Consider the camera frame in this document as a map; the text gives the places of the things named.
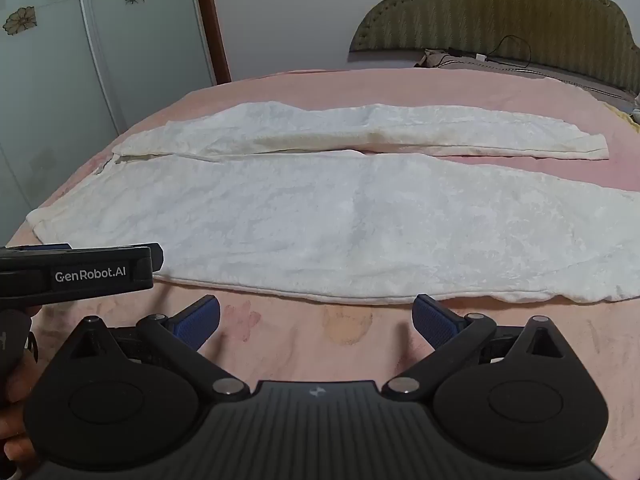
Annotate white pants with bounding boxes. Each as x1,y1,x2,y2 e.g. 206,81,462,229
25,101,640,307

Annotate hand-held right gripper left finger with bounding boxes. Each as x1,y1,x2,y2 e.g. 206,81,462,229
64,294,252,403

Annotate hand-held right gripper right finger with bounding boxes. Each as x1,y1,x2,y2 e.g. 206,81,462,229
382,293,572,404

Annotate olive padded headboard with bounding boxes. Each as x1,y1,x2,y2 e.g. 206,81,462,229
348,0,640,97

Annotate brown wooden frame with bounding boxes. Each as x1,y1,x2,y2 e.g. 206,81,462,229
192,0,234,86

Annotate pink blanket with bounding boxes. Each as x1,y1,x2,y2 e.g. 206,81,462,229
5,66,640,480

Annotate person's left hand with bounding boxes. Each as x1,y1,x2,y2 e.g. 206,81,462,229
0,305,42,472

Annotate black cable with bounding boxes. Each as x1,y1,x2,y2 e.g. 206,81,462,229
425,35,534,69

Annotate flower print wardrobe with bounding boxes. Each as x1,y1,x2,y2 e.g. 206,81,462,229
0,0,221,241

